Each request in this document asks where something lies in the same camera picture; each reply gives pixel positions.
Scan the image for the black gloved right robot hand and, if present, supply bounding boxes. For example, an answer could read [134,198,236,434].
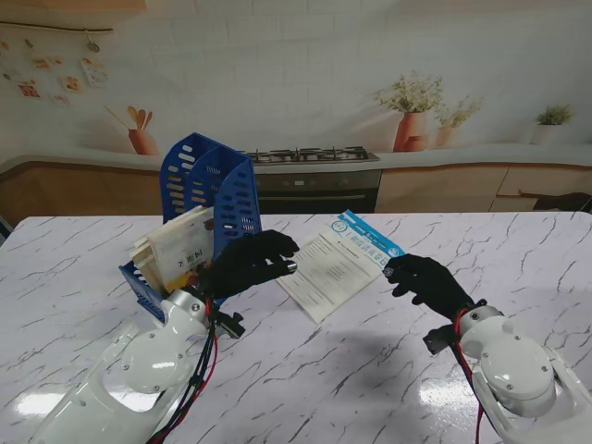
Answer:
[383,253,477,325]

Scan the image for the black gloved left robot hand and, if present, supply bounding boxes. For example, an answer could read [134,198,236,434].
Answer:
[196,229,301,302]

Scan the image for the yellow cover book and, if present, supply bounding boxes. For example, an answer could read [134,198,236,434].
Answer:
[146,206,216,295]

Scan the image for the white workbook with blue header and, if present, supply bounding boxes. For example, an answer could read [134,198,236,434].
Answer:
[276,208,407,325]

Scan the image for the tan cover book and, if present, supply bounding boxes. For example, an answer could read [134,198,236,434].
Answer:
[130,230,161,290]

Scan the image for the blue perforated plastic file holder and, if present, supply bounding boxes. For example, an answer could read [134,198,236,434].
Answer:
[118,131,268,325]

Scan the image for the printed kitchen scene backdrop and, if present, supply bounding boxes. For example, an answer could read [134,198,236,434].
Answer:
[0,0,592,218]

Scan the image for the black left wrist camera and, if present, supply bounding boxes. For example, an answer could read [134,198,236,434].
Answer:
[212,309,246,340]

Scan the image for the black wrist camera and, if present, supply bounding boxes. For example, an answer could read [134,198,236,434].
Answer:
[212,309,246,340]
[423,325,457,356]

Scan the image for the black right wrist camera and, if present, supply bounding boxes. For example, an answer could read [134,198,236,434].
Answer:
[423,325,457,356]

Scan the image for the red black right arm cables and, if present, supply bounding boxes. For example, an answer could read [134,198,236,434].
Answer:
[451,307,487,444]

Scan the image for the red black arm cables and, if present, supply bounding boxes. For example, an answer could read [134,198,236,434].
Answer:
[451,307,487,444]
[147,300,221,444]

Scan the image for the red black left arm cables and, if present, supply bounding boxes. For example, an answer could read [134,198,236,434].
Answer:
[147,300,221,444]

